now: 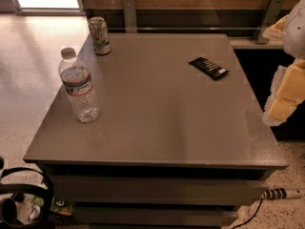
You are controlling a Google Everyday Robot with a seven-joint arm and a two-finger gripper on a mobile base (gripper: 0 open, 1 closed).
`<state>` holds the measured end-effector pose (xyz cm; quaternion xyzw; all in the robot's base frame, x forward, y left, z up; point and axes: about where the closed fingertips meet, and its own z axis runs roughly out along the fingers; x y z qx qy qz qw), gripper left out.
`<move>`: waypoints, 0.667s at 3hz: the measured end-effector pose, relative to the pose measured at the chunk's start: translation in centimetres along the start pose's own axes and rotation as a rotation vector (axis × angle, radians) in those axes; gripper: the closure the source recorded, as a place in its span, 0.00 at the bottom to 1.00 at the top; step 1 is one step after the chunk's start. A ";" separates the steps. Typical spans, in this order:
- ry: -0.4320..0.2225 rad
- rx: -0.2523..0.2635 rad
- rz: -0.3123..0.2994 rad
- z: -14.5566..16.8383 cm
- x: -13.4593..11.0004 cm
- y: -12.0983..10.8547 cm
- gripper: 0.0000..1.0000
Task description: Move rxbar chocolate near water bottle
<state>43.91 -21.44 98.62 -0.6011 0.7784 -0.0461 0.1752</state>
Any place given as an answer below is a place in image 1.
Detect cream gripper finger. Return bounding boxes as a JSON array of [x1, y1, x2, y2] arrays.
[[262, 60, 305, 126], [263, 15, 288, 40]]

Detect black rxbar chocolate wrapper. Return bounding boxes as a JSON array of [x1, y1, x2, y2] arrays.
[[189, 57, 229, 80]]

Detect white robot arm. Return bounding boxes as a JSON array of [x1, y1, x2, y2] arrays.
[[263, 0, 305, 126]]

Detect clear plastic water bottle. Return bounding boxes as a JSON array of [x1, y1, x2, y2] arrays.
[[58, 48, 100, 123]]

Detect grey drawer cabinet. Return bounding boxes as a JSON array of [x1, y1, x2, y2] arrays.
[[25, 33, 287, 229]]

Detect white green soda can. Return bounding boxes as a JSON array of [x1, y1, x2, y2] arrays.
[[89, 16, 112, 55]]

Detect green snack bag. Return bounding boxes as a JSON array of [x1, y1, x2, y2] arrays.
[[31, 196, 72, 219]]

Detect black headphones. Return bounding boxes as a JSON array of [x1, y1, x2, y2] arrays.
[[0, 157, 55, 229]]

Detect right metal wall bracket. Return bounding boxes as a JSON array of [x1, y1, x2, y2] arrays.
[[254, 0, 285, 45]]

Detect metal wall bracket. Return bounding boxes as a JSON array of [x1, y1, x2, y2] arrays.
[[122, 0, 137, 33], [254, 0, 285, 45]]

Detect striped black white handle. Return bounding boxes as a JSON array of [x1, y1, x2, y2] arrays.
[[259, 188, 305, 200]]

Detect black cable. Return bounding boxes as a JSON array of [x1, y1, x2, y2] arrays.
[[229, 198, 265, 229]]

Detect left metal wall bracket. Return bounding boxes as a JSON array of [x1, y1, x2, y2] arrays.
[[122, 0, 137, 33]]

